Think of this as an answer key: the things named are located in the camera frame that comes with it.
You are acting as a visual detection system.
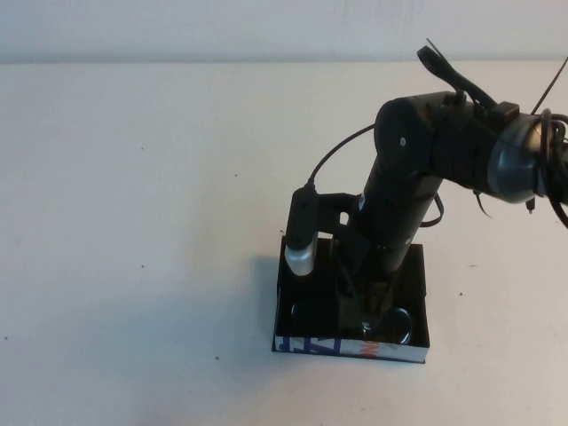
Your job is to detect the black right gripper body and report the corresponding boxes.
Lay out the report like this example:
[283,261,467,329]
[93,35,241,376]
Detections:
[331,237,391,288]

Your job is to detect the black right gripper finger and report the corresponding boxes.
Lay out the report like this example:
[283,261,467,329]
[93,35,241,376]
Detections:
[363,279,392,328]
[336,283,363,335]

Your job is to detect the black framed glasses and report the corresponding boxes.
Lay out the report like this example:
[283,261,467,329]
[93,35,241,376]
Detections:
[288,301,416,346]

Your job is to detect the black open cardboard box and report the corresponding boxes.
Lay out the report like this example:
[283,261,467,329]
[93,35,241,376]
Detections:
[271,234,430,366]

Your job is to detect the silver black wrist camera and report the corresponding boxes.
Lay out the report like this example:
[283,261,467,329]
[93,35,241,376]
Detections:
[283,185,320,277]

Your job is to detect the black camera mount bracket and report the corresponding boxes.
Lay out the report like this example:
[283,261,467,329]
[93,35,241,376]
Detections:
[315,191,369,249]

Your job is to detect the thin black camera cable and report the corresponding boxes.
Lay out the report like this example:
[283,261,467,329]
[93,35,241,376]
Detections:
[305,123,377,191]

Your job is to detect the black cable bundle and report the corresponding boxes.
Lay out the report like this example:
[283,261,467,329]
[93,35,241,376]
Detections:
[415,37,501,112]

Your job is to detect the black looped cable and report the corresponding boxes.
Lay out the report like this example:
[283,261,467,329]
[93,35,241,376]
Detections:
[530,108,568,230]

